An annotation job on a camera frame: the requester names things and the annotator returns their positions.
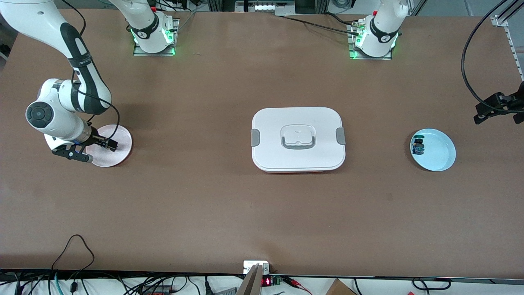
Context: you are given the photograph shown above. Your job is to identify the red clip leads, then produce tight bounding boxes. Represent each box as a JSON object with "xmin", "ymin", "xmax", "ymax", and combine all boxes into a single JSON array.
[{"xmin": 285, "ymin": 277, "xmax": 312, "ymax": 295}]

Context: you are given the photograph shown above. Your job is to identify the black cable to arm base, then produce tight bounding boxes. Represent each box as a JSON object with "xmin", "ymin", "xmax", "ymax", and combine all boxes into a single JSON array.
[{"xmin": 282, "ymin": 16, "xmax": 361, "ymax": 35}]

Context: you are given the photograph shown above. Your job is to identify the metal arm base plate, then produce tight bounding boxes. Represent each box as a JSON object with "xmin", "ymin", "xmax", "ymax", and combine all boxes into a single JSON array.
[
  {"xmin": 133, "ymin": 18, "xmax": 180, "ymax": 57},
  {"xmin": 347, "ymin": 24, "xmax": 393, "ymax": 61}
]

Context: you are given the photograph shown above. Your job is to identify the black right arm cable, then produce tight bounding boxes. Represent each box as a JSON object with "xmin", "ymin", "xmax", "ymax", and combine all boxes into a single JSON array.
[{"xmin": 61, "ymin": 0, "xmax": 120, "ymax": 142}]

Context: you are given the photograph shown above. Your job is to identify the white lunch box grey clips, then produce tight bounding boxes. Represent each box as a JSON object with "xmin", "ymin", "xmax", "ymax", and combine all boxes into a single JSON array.
[{"xmin": 251, "ymin": 107, "xmax": 347, "ymax": 174}]

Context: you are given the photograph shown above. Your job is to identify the white socket block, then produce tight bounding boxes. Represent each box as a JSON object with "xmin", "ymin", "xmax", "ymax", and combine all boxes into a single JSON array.
[{"xmin": 243, "ymin": 261, "xmax": 270, "ymax": 275}]

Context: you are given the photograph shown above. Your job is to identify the grey angled bar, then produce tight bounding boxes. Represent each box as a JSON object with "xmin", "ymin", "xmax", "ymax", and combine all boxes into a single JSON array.
[{"xmin": 236, "ymin": 264, "xmax": 263, "ymax": 295}]

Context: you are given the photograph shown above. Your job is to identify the thin black looped cable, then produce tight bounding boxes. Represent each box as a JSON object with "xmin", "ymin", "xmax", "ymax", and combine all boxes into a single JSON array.
[{"xmin": 51, "ymin": 234, "xmax": 95, "ymax": 273}]

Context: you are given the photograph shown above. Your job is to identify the white lit power unit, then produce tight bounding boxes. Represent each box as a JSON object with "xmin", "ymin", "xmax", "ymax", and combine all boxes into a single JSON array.
[{"xmin": 235, "ymin": 0, "xmax": 296, "ymax": 13}]

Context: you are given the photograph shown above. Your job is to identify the pink round plate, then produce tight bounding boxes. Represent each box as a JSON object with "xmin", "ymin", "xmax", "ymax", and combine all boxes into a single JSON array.
[{"xmin": 86, "ymin": 124, "xmax": 133, "ymax": 168}]

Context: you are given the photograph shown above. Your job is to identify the aluminium table edge rail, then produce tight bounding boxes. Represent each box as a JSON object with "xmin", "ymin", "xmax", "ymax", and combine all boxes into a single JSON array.
[{"xmin": 490, "ymin": 15, "xmax": 524, "ymax": 81}]

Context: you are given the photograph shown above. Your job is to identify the brown cardboard box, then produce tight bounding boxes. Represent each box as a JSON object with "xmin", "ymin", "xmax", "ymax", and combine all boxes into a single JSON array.
[{"xmin": 325, "ymin": 279, "xmax": 357, "ymax": 295}]

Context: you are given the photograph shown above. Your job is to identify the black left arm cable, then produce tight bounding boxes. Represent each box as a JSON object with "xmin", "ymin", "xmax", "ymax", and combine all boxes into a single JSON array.
[{"xmin": 461, "ymin": 0, "xmax": 512, "ymax": 111}]

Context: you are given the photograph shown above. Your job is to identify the light blue round plate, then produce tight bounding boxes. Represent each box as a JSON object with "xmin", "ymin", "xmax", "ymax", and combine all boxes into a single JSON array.
[{"xmin": 410, "ymin": 128, "xmax": 456, "ymax": 172}]

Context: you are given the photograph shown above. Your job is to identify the black flat looped cable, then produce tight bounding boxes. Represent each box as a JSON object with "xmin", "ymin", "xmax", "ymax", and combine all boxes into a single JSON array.
[{"xmin": 411, "ymin": 277, "xmax": 452, "ymax": 290}]

